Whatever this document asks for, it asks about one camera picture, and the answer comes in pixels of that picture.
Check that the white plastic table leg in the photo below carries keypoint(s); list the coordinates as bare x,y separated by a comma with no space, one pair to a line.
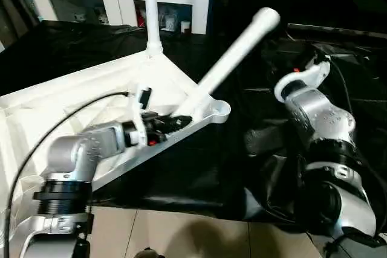
229,55
152,13

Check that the white plastic table top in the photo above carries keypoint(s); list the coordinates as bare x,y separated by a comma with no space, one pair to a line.
75,89

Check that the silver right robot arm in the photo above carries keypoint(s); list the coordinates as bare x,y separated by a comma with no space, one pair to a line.
320,110

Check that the black mat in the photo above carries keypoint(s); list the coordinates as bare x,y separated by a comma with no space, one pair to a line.
196,164

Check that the brown round object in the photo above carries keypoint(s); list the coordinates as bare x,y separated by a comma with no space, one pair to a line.
148,253

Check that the grey curtain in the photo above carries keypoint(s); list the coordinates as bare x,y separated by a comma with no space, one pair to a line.
12,13

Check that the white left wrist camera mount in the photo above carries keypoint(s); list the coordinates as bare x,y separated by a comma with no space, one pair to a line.
136,119

